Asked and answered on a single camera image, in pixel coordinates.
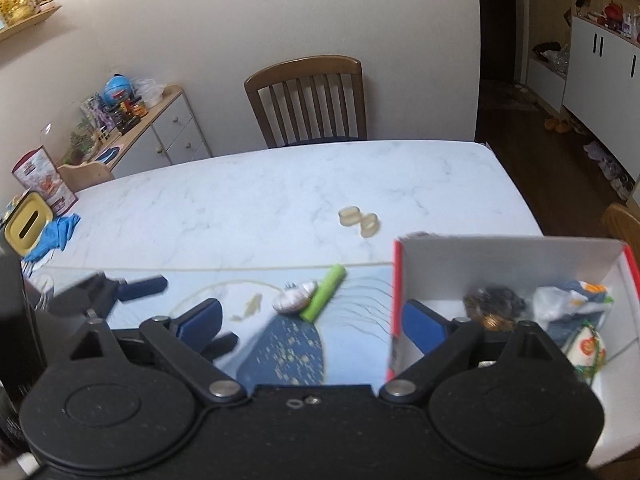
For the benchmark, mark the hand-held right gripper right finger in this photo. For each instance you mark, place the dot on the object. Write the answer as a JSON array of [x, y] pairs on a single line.
[[425, 325]]

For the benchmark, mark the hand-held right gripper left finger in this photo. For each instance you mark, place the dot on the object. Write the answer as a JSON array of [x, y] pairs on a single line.
[[202, 317]]

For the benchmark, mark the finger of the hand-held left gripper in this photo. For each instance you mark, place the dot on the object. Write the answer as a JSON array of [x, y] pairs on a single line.
[[142, 287], [222, 345]]

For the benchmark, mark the white candy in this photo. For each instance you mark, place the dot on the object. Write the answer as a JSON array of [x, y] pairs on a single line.
[[292, 300]]

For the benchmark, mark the white cardboard box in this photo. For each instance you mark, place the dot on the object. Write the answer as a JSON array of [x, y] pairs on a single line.
[[500, 265]]

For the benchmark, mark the green tube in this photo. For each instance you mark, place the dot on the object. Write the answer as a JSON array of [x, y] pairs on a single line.
[[322, 292]]

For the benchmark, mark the white and blue snack bag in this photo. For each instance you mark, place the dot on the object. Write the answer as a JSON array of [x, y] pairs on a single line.
[[555, 305]]

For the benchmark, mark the embroidered sachet with green tassel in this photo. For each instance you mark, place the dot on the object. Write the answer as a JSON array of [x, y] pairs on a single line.
[[585, 350]]

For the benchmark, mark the blue cloth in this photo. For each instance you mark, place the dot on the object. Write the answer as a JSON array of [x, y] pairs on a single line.
[[55, 237]]

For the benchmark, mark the yellow tissue box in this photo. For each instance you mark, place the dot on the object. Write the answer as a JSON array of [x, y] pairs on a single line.
[[17, 232]]

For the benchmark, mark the small wooden chair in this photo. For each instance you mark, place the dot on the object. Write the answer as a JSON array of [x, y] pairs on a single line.
[[85, 175]]

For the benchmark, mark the red carton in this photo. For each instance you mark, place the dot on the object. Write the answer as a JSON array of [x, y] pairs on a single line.
[[45, 180]]

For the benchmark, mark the white side cabinet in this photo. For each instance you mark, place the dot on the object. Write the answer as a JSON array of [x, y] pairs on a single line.
[[170, 130]]

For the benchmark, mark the dark jars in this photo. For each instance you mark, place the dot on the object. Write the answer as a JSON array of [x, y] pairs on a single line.
[[131, 109]]

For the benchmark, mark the clear plastic bag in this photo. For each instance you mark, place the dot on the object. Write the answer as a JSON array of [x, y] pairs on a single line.
[[149, 91]]

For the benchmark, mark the blue globe toy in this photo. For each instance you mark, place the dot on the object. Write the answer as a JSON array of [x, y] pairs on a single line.
[[118, 89]]

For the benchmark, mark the round-backed wooden chair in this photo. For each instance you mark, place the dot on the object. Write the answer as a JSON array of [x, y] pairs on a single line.
[[622, 225]]

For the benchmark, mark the yellow slipper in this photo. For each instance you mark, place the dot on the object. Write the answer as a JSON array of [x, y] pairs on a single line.
[[563, 127], [550, 124]]

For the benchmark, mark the door mat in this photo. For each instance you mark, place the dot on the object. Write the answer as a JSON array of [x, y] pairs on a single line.
[[510, 97]]

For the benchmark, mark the purple shoes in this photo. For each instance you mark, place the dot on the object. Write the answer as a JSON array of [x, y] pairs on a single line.
[[612, 170]]

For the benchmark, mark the slatted wooden dining chair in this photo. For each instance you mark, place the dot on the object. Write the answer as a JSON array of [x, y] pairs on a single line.
[[300, 67]]

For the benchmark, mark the white shoe bench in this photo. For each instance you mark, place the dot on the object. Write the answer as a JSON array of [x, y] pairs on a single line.
[[547, 85]]

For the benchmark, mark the white low cabinet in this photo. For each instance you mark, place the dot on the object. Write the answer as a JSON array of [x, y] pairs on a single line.
[[605, 80]]

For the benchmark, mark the dark door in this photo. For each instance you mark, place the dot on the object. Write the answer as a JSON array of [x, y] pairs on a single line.
[[497, 20]]

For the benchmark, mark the wooden wall shelf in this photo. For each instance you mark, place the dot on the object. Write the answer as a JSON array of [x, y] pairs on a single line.
[[30, 22]]

